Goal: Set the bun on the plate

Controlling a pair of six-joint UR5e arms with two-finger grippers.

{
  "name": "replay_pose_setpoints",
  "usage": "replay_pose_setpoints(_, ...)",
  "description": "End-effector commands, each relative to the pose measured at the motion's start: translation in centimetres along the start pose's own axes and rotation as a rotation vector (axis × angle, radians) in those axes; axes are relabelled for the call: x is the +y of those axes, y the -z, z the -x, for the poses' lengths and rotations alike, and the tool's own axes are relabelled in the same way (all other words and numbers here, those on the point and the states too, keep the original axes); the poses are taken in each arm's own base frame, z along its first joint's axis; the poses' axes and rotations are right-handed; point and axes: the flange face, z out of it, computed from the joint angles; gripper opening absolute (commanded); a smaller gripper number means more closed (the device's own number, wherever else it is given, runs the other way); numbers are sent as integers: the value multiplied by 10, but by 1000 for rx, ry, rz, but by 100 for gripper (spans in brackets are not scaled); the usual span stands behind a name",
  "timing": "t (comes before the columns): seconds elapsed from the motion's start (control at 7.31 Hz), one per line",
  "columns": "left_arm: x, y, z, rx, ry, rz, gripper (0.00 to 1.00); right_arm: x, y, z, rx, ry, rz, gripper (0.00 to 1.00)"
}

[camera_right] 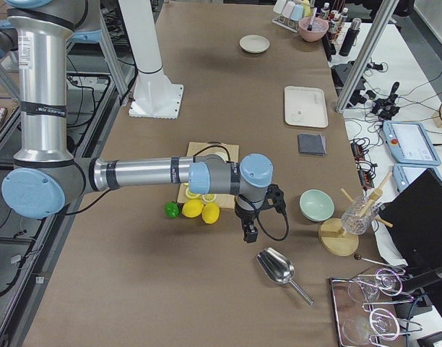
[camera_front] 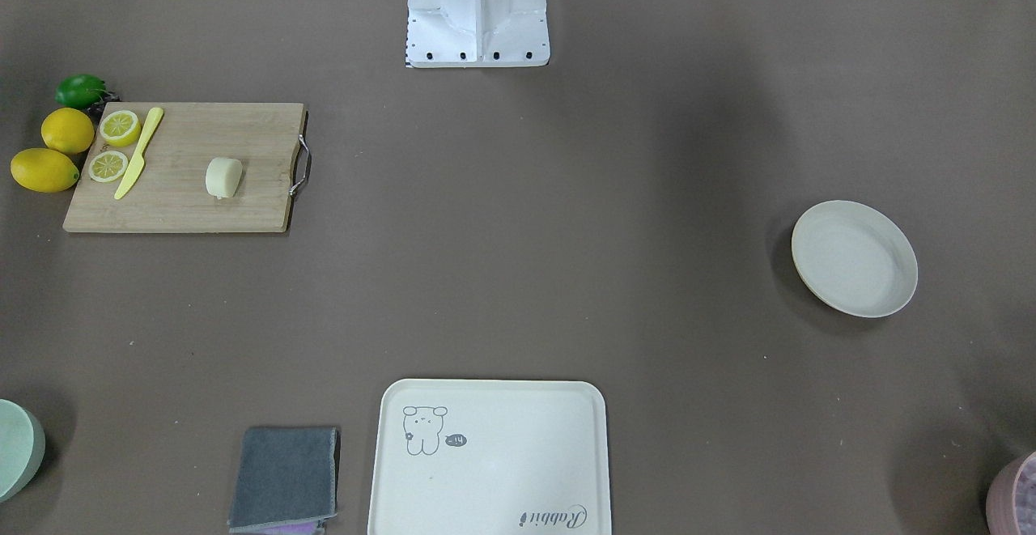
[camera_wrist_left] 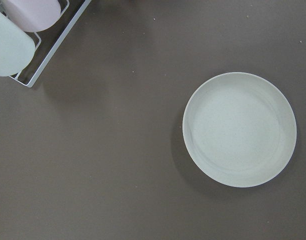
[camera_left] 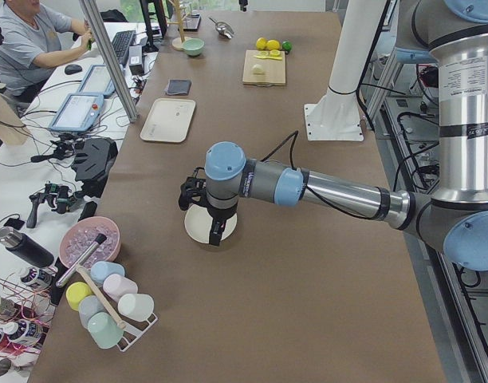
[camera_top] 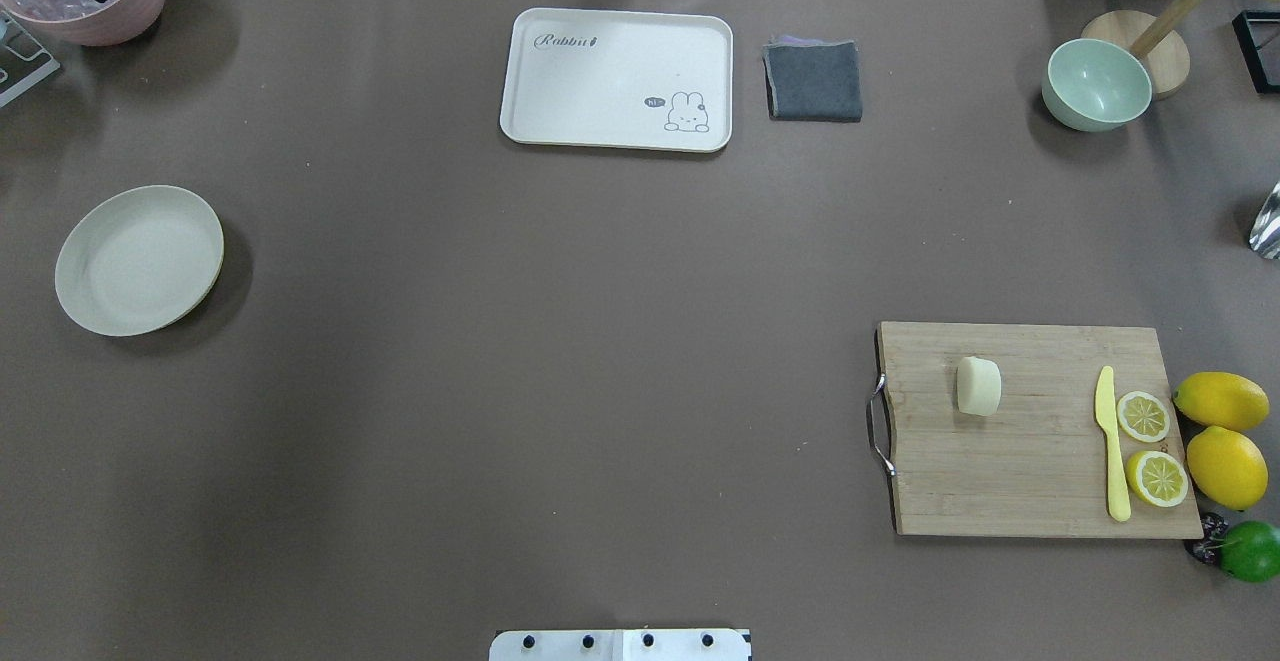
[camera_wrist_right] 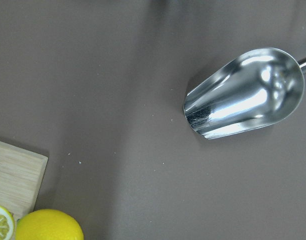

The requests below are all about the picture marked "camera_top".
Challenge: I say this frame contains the white steamed bun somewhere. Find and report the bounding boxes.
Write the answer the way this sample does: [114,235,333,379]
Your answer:
[956,356,1004,418]

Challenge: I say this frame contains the cream round plate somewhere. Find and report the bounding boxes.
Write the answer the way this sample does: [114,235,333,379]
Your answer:
[54,184,225,337]

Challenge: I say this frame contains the cream rabbit tray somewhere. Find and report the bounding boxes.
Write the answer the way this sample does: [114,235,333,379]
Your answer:
[499,8,733,152]

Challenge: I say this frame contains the grey folded cloth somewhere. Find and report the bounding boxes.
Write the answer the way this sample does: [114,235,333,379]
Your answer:
[762,36,863,122]

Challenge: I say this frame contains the light green bowl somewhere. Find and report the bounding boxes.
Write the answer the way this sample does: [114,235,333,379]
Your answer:
[1041,38,1155,132]

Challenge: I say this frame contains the upper lemon half slice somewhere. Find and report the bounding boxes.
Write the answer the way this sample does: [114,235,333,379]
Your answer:
[1116,391,1175,443]

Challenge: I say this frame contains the lemon half slice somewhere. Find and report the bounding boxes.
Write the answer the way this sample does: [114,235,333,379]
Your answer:
[1116,391,1175,443]
[1124,450,1192,509]

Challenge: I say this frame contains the yellow plastic knife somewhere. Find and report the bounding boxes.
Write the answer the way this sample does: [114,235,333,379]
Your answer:
[1093,365,1132,523]

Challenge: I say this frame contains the lower lemon half slice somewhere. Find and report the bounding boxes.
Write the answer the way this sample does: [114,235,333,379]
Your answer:
[1124,450,1192,509]

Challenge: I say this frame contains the wooden stand with round base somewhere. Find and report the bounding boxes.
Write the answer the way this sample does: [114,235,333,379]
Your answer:
[1082,0,1277,100]

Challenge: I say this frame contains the upper whole lemon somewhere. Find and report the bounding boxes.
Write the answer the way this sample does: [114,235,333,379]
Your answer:
[1172,371,1270,433]

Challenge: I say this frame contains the whole lemon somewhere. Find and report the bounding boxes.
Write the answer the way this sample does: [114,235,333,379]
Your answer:
[1187,427,1268,511]
[1172,371,1270,433]

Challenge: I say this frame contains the lower whole lemon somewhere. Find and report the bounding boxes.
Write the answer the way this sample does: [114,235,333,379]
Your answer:
[1187,427,1268,511]

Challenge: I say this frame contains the dark purple grapes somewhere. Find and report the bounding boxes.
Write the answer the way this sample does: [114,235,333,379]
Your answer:
[1184,511,1230,567]

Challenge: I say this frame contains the shiny silver object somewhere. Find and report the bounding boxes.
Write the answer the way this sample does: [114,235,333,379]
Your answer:
[1245,183,1280,261]

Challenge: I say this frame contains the green lime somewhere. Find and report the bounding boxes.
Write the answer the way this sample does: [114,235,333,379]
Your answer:
[1220,521,1279,583]

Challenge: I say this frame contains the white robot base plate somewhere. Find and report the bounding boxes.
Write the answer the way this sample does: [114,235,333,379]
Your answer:
[488,628,753,660]

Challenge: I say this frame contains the grey metal bracket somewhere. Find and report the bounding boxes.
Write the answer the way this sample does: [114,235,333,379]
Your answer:
[0,10,61,108]

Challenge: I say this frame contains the black frame object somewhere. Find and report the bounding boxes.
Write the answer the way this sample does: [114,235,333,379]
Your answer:
[1231,10,1279,94]

